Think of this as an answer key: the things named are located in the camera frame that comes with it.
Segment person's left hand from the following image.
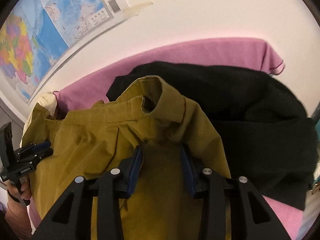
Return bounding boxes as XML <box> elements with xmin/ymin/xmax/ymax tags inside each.
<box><xmin>7</xmin><ymin>176</ymin><xmax>31</xmax><ymax>200</ymax></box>

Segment teal perforated storage rack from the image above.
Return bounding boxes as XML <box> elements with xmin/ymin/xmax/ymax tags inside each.
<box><xmin>311</xmin><ymin>106</ymin><xmax>320</xmax><ymax>134</ymax></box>

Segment olive brown jacket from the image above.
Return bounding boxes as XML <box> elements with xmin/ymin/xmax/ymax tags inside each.
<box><xmin>22</xmin><ymin>76</ymin><xmax>230</xmax><ymax>239</ymax></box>

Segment colourful wall map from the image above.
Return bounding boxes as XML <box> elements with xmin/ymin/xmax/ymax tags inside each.
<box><xmin>1</xmin><ymin>0</ymin><xmax>112</xmax><ymax>102</ymax></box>

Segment black garment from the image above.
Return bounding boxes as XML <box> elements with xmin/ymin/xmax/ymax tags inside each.
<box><xmin>106</xmin><ymin>62</ymin><xmax>317</xmax><ymax>210</ymax></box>

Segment pink bed sheet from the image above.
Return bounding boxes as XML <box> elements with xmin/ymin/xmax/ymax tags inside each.
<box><xmin>54</xmin><ymin>38</ymin><xmax>303</xmax><ymax>238</ymax></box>

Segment cream pillow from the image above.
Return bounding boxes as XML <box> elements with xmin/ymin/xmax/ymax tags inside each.
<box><xmin>20</xmin><ymin>92</ymin><xmax>57</xmax><ymax>147</ymax></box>

